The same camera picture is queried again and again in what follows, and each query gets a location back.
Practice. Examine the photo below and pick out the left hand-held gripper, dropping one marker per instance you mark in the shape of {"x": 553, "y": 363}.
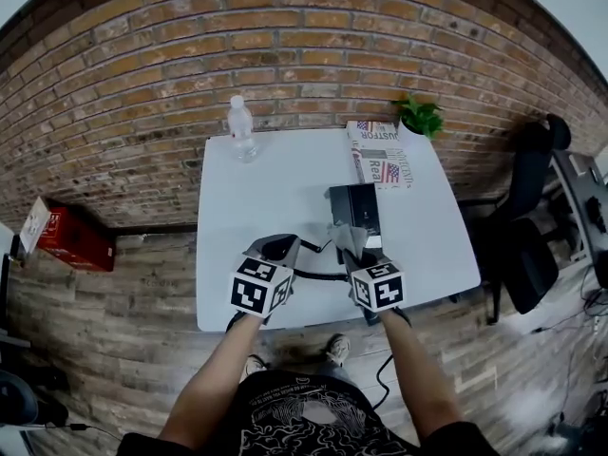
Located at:
{"x": 259, "y": 288}

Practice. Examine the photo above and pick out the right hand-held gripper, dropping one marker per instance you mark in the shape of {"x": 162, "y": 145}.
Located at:
{"x": 380, "y": 288}

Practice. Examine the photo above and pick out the grey knitted cloth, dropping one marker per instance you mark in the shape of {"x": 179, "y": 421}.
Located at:
{"x": 349, "y": 238}

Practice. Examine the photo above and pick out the person's left forearm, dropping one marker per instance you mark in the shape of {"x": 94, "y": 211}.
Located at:
{"x": 223, "y": 373}

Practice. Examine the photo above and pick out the person's right forearm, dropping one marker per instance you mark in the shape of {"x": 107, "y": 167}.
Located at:
{"x": 418, "y": 378}

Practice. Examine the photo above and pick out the person's right shoe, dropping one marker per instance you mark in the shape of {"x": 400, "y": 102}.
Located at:
{"x": 338, "y": 349}

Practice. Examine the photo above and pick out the person's shoe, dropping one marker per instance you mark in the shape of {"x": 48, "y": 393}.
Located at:
{"x": 338, "y": 349}
{"x": 252, "y": 366}

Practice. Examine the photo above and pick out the folded newspaper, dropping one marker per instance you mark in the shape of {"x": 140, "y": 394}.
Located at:
{"x": 380, "y": 155}

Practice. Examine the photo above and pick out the person's left shoe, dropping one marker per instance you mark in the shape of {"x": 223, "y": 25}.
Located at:
{"x": 252, "y": 366}

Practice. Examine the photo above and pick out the clear plastic water bottle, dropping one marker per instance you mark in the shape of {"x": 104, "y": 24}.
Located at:
{"x": 241, "y": 131}

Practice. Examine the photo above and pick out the small green potted plant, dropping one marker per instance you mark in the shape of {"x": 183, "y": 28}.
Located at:
{"x": 423, "y": 117}

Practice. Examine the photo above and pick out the black office chair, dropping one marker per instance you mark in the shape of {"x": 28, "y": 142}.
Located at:
{"x": 527, "y": 235}

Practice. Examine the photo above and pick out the person's black printed shirt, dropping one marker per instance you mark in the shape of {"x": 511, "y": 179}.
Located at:
{"x": 309, "y": 421}

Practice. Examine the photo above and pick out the red box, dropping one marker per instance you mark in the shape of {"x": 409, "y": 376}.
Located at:
{"x": 76, "y": 240}

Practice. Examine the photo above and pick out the dark-topped desk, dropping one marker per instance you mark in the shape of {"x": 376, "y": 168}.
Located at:
{"x": 586, "y": 207}

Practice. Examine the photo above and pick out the white card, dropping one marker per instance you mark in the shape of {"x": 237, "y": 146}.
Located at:
{"x": 34, "y": 223}

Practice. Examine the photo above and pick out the white side desk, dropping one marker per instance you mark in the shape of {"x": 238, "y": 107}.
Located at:
{"x": 7, "y": 283}

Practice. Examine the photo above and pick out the black swivel chair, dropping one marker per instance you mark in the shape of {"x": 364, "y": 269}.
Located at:
{"x": 21, "y": 402}

